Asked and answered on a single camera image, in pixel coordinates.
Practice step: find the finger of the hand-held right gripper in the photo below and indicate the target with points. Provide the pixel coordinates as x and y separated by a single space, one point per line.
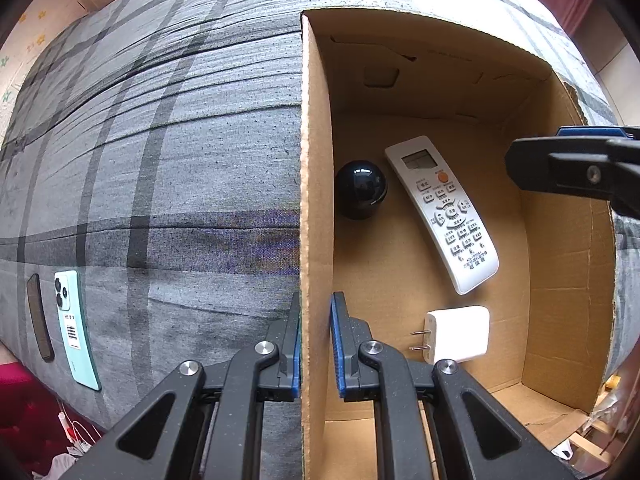
565 165

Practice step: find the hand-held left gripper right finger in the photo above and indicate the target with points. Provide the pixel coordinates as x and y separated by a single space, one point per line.
339 350

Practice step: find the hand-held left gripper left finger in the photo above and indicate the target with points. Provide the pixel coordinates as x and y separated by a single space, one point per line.
296 355

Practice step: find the brown cardboard box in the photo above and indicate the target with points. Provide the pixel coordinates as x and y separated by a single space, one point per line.
550 285

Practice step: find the white charger with prongs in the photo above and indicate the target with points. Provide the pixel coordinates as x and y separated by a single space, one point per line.
460 332

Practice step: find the white remote control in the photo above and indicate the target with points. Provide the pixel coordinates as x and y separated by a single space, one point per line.
445 210

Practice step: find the black round dome device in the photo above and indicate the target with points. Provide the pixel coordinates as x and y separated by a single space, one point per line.
361 187

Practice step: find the mint green smartphone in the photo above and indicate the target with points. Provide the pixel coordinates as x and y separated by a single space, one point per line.
72 330

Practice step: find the grey plaid bedsheet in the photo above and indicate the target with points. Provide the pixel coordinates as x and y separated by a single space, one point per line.
150 160

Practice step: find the dark slim phone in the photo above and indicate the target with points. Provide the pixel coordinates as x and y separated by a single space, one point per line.
39 317

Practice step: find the red cloth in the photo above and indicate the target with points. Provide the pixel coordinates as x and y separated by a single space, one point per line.
25 410

